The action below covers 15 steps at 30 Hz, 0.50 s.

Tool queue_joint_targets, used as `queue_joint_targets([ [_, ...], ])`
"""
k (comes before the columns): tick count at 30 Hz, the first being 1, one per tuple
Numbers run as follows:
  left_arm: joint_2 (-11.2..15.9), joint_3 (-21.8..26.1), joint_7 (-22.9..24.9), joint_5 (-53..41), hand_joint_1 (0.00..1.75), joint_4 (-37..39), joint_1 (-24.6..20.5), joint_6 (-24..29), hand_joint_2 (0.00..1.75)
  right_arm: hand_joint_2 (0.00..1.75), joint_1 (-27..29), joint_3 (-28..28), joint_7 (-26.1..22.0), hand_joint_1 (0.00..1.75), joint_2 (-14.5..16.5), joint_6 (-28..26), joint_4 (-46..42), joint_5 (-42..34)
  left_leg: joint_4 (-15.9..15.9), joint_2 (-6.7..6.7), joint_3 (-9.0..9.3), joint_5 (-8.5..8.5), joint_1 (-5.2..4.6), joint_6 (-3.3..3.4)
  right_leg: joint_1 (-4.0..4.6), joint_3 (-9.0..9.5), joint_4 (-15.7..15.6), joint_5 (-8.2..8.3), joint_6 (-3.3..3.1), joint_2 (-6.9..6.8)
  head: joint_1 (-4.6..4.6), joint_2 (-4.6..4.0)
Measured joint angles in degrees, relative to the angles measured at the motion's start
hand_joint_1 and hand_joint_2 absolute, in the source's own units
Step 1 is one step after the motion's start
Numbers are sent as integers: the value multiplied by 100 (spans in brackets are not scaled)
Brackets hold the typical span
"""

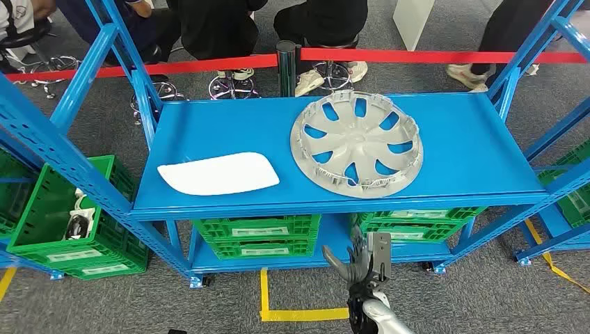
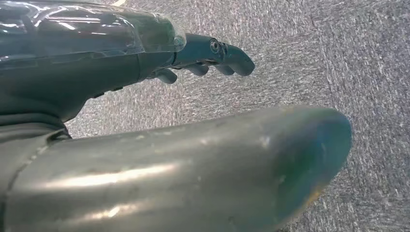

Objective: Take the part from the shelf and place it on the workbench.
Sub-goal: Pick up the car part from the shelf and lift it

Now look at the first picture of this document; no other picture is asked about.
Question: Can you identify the red barrier belt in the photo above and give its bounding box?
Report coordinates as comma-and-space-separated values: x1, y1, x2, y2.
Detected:
4, 54, 279, 83
300, 47, 589, 65

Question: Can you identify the white and black part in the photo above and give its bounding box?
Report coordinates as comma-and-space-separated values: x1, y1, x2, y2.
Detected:
64, 188, 97, 241

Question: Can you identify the black stool with chrome base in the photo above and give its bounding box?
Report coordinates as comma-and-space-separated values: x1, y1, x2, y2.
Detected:
208, 69, 260, 100
0, 18, 83, 100
130, 43, 188, 125
306, 35, 360, 92

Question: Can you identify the white board panel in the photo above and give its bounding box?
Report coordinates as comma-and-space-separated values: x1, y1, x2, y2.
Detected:
392, 0, 436, 52

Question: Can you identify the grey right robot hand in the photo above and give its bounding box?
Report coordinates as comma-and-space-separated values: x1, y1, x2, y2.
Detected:
321, 225, 380, 289

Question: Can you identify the white plastic panel part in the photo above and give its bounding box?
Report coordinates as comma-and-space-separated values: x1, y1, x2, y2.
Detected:
157, 152, 280, 196

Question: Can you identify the silver plastic wheel hubcap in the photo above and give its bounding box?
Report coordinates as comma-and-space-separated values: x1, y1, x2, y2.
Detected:
289, 90, 424, 200

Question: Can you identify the black barrier post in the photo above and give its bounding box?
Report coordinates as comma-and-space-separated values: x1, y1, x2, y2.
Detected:
276, 40, 303, 98

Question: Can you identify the person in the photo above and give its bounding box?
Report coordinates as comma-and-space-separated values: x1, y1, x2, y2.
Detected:
55, 0, 183, 65
166, 0, 269, 80
0, 0, 57, 74
273, 0, 369, 97
445, 0, 554, 93

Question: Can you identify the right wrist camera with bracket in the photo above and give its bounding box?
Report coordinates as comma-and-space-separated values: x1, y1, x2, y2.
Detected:
367, 232, 392, 283

